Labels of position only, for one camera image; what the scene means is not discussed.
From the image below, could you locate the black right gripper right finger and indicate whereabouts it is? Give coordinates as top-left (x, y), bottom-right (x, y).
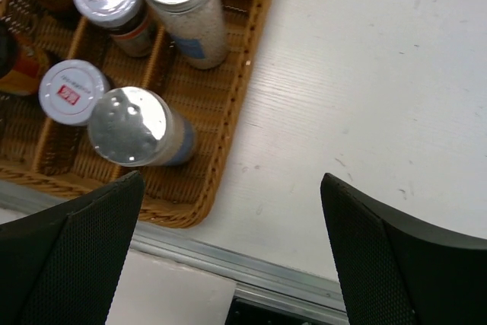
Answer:
top-left (320, 174), bottom-right (486, 324)

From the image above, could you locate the silver lid salt shaker far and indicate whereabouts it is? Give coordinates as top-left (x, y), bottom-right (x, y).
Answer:
top-left (146, 0), bottom-right (228, 69)

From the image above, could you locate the silver lid salt shaker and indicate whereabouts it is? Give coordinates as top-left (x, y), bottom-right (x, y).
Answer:
top-left (88, 87), bottom-right (197, 167)
top-left (146, 0), bottom-right (228, 69)

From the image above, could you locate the white lid jar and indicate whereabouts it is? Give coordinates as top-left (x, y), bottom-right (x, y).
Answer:
top-left (73, 0), bottom-right (156, 58)
top-left (38, 59), bottom-right (112, 126)

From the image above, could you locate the silver lid salt shaker near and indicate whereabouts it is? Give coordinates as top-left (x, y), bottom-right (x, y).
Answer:
top-left (88, 87), bottom-right (197, 167)

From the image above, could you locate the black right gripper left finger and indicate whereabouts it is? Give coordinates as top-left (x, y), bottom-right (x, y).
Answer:
top-left (1, 171), bottom-right (145, 324)

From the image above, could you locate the red lid sauce jar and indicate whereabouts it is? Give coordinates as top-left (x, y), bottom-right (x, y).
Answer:
top-left (1, 21), bottom-right (53, 97)

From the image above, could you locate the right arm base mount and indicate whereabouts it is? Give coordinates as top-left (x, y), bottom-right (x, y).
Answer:
top-left (224, 294), bottom-right (349, 325)

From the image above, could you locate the aluminium table edge rail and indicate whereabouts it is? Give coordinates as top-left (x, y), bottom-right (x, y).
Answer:
top-left (0, 182), bottom-right (349, 320)

